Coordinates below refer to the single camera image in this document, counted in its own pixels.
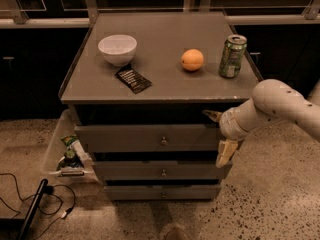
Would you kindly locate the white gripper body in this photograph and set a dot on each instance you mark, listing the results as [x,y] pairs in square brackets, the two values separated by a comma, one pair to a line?
[229,125]

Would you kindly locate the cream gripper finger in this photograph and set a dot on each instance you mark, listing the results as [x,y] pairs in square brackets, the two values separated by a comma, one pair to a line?
[213,115]
[226,149]

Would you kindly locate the grey top drawer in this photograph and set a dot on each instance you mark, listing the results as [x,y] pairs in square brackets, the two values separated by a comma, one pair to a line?
[148,138]

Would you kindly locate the grey drawer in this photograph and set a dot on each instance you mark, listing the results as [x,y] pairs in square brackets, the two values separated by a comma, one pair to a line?
[164,192]
[148,138]
[159,170]

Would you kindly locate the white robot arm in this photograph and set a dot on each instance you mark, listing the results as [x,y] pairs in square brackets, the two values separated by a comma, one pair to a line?
[271,101]

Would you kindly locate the grey drawer cabinet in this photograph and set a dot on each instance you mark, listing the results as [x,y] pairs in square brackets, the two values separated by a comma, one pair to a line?
[95,96]

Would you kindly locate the grey bottom drawer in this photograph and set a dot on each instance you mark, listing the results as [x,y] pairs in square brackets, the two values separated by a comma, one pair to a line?
[164,192]

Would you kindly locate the grey middle drawer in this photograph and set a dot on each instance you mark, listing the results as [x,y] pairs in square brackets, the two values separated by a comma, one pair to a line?
[159,170]

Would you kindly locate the orange fruit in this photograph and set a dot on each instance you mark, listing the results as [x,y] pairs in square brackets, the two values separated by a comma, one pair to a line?
[192,60]

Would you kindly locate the green soda can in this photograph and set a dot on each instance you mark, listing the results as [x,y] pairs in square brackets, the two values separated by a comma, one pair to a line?
[233,52]

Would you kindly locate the black snack packet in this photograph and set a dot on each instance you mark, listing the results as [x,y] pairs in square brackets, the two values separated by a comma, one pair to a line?
[133,80]

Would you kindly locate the white ceramic bowl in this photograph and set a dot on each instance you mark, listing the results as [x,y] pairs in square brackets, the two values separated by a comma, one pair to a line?
[118,50]

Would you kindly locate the clear plastic bin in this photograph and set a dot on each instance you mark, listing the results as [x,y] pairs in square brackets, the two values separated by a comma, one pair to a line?
[55,168]

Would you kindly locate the green snack bag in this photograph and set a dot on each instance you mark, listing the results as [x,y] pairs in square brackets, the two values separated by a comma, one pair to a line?
[70,158]

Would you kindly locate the black bar on floor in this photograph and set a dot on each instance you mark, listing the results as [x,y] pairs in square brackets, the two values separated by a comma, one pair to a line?
[32,210]

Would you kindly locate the metal railing frame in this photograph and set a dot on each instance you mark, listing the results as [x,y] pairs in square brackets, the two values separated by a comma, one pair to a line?
[22,14]

